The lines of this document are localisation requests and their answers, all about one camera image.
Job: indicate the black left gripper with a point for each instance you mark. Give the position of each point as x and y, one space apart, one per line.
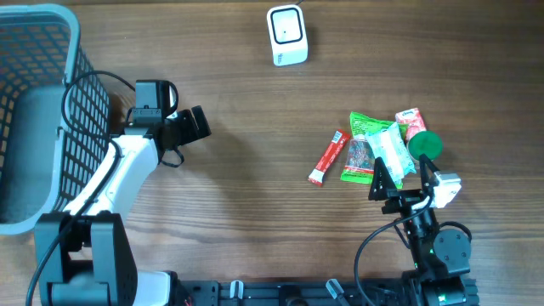
187 127

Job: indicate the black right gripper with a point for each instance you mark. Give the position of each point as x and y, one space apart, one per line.
404 200

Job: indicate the mint green wipes pouch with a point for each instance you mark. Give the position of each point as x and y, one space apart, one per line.
388 144

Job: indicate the green lid spice jar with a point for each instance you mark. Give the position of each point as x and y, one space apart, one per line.
426 143

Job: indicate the green gummy candy bag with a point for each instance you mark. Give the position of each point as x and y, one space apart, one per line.
359 166

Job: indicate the small red white packet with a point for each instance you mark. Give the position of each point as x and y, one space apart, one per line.
413 120

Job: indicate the red snack bar wrapper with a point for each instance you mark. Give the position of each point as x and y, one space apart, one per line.
338 141

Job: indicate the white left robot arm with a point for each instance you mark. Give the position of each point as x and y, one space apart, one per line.
83 253

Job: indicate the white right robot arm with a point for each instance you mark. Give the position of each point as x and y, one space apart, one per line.
440 251

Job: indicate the white barcode scanner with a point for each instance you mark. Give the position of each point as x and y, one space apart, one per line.
287 35

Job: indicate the grey plastic mesh basket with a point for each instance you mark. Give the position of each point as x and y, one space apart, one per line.
47 152

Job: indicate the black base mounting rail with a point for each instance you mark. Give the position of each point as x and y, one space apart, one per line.
297 293

